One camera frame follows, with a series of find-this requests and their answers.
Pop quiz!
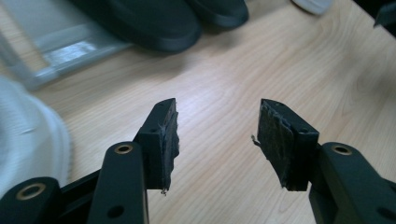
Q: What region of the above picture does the white sneaker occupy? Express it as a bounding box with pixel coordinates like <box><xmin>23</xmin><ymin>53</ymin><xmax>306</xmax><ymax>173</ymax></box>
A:
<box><xmin>290</xmin><ymin>0</ymin><xmax>334</xmax><ymax>16</ymax></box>
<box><xmin>0</xmin><ymin>76</ymin><xmax>73</xmax><ymax>198</ymax></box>

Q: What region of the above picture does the black slipper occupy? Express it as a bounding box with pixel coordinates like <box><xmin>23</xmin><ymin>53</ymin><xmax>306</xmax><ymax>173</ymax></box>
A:
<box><xmin>69</xmin><ymin>0</ymin><xmax>203</xmax><ymax>54</ymax></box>
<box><xmin>185</xmin><ymin>0</ymin><xmax>250</xmax><ymax>30</ymax></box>

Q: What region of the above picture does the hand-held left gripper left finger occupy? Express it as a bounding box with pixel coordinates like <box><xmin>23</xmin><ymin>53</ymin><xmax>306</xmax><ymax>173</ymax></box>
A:
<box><xmin>134</xmin><ymin>98</ymin><xmax>181</xmax><ymax>196</ymax></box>

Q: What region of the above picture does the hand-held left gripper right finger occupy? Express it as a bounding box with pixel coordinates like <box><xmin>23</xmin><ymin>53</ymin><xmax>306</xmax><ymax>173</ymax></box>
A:
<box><xmin>250</xmin><ymin>98</ymin><xmax>320</xmax><ymax>192</ymax></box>

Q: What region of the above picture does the metal shoe rack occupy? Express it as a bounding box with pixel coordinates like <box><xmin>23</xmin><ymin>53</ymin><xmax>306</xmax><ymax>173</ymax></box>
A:
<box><xmin>0</xmin><ymin>0</ymin><xmax>134</xmax><ymax>91</ymax></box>

